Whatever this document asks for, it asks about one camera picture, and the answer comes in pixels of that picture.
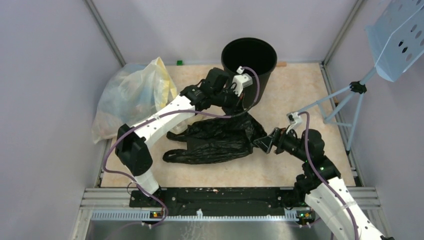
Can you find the light blue tripod stand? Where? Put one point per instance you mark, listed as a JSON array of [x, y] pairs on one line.
[[355, 88]]

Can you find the small wooden block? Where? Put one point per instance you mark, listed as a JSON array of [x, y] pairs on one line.
[[281, 64]]

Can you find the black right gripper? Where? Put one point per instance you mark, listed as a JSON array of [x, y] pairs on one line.
[[277, 137]]

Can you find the black plastic trash bag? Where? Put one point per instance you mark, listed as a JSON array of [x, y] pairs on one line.
[[215, 140]]

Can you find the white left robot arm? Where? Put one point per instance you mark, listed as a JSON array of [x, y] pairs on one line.
[[133, 142]]

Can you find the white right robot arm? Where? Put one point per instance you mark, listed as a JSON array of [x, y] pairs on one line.
[[320, 186]]

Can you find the perforated light blue panel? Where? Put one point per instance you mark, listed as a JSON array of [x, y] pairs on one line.
[[396, 39]]

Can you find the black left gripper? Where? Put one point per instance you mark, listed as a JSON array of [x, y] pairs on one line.
[[237, 106]]

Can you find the black plastic trash bin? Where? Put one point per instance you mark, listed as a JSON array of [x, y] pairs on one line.
[[256, 54]]

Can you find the white slotted cable duct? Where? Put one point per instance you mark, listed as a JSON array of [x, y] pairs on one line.
[[153, 216]]

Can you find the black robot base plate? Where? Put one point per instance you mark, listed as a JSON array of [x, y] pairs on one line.
[[223, 201]]

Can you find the translucent yellow plastic bag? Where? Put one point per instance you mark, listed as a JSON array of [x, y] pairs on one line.
[[133, 94]]

